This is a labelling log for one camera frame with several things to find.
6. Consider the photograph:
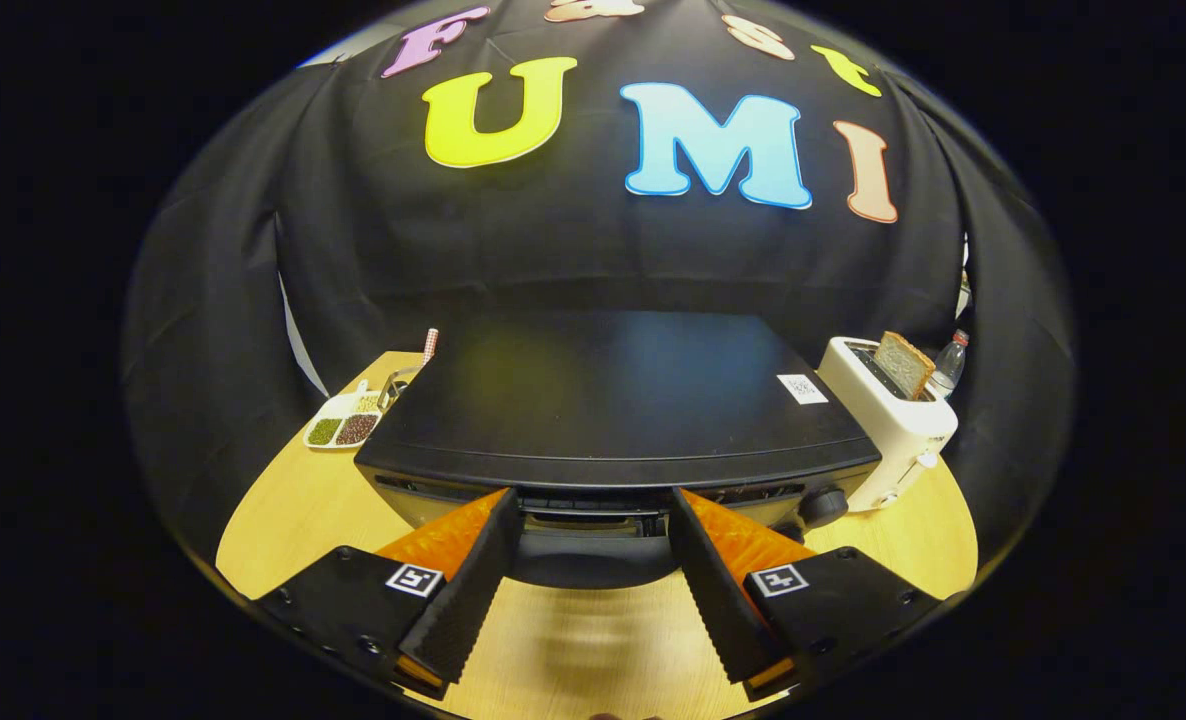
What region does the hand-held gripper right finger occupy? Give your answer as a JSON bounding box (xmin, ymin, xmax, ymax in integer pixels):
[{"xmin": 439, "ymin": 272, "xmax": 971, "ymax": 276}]
[{"xmin": 668, "ymin": 487, "xmax": 959, "ymax": 701}]

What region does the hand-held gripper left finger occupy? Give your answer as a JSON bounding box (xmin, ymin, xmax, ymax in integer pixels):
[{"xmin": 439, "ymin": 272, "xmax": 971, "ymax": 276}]
[{"xmin": 253, "ymin": 487, "xmax": 524, "ymax": 701}]

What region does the black toaster oven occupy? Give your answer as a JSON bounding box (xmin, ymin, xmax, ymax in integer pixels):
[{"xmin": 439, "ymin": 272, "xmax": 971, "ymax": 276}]
[{"xmin": 353, "ymin": 310, "xmax": 884, "ymax": 591}]

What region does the white toaster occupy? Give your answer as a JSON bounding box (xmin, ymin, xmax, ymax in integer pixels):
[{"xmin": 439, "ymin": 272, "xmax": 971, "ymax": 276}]
[{"xmin": 818, "ymin": 335, "xmax": 959, "ymax": 513}]

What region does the white divided dish of beans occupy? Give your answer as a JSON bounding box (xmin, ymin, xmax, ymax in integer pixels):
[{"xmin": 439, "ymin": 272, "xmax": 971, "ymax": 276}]
[{"xmin": 303, "ymin": 380, "xmax": 384, "ymax": 451}]

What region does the small shiny metal object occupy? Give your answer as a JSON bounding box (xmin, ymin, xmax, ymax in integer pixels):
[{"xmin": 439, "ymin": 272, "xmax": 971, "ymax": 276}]
[{"xmin": 378, "ymin": 365, "xmax": 424, "ymax": 413}]

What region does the bread slice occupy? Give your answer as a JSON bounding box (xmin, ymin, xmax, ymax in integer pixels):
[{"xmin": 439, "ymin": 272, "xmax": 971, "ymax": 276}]
[{"xmin": 873, "ymin": 331, "xmax": 937, "ymax": 401}]

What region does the clear bottle with red label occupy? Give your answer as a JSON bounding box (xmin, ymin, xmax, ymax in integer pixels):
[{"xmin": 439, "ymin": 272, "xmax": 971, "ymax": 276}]
[{"xmin": 928, "ymin": 330, "xmax": 970, "ymax": 399}]

